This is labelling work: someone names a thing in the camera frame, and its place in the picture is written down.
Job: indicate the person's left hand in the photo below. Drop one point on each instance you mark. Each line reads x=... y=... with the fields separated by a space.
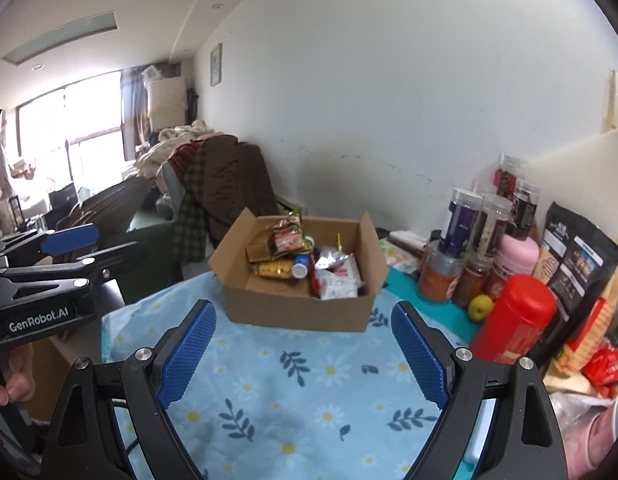
x=14 y=385

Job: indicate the blue floral tablecloth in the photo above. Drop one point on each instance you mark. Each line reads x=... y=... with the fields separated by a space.
x=289 y=385

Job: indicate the brown quilted jacket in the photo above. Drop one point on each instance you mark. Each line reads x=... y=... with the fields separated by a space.
x=239 y=185

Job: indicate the framed wall picture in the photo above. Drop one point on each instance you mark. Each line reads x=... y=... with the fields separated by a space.
x=216 y=64

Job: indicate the brown cardboard box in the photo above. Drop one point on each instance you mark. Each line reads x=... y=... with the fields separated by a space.
x=289 y=310

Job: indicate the black printed pouch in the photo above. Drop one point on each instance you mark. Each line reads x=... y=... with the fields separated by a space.
x=574 y=260

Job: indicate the pastel printed packet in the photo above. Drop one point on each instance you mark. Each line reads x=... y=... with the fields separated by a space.
x=399 y=257

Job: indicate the clear packet yellow lattice snack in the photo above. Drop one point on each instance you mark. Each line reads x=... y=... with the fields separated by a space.
x=274 y=269

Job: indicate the teal table cover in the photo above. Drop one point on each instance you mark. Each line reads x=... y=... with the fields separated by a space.
x=439 y=315

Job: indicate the clear jar dark contents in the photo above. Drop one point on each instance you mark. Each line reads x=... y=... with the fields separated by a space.
x=494 y=227

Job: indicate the red canister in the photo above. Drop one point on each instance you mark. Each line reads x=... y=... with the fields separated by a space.
x=514 y=320

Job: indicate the grey chair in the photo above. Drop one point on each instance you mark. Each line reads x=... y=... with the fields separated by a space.
x=171 y=190

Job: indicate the ceiling light panel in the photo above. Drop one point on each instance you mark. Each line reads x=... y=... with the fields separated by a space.
x=59 y=37

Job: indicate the clear jar dark label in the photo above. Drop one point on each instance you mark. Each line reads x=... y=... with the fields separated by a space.
x=525 y=210

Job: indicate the white blue small bottle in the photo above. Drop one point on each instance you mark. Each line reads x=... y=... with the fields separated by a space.
x=300 y=266

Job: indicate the beige quilted cushion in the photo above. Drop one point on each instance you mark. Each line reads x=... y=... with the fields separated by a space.
x=166 y=105

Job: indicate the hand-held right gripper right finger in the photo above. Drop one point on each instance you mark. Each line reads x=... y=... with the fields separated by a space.
x=421 y=355

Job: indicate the clear jar red contents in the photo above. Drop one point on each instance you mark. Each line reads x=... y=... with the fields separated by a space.
x=508 y=175

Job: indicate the dark curtain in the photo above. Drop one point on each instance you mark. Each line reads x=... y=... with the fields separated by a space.
x=135 y=110

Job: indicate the brown cardboard stack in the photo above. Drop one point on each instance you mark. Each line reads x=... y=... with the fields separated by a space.
x=109 y=205

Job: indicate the green plaid cloth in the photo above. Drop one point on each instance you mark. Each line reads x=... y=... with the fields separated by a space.
x=189 y=210

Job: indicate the clear jar purple label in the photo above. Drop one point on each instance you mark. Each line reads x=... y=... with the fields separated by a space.
x=459 y=225

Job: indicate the pink cup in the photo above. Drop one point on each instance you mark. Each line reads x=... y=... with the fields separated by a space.
x=611 y=430

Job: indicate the pink bottle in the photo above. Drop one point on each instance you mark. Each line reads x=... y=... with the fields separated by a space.
x=514 y=260

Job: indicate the silver foil packet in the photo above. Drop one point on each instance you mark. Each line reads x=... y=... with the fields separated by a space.
x=334 y=257

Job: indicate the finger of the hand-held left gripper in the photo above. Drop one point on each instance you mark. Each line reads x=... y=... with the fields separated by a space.
x=69 y=240
x=109 y=260

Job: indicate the beige clothes pile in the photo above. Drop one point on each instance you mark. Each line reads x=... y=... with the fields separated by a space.
x=159 y=152

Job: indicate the clear jar orange powder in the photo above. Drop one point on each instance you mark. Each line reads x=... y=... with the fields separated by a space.
x=436 y=275

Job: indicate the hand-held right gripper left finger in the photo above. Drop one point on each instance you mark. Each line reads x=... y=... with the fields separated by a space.
x=186 y=355

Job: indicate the gold paper box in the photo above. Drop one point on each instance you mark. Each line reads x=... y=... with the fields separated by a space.
x=259 y=251

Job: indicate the orange yellow snack bag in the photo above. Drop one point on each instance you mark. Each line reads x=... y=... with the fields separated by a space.
x=596 y=330

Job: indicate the white red snack packet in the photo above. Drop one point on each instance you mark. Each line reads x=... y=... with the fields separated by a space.
x=339 y=282

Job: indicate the red striped cloth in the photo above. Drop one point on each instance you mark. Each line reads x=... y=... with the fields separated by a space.
x=184 y=155

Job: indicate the window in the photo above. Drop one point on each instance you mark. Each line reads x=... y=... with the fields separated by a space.
x=69 y=125

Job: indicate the red gold-printed snack packet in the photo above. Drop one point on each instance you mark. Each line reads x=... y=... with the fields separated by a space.
x=286 y=235

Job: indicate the white framed panel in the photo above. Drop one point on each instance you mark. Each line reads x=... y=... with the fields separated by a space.
x=291 y=205

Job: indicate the clear plastic bag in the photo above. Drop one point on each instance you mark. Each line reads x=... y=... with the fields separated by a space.
x=569 y=425

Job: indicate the yellow fruit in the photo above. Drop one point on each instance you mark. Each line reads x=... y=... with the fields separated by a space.
x=480 y=307

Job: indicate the small red packet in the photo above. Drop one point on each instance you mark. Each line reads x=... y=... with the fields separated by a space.
x=606 y=365

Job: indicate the white paper box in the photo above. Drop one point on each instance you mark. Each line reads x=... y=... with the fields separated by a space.
x=409 y=244

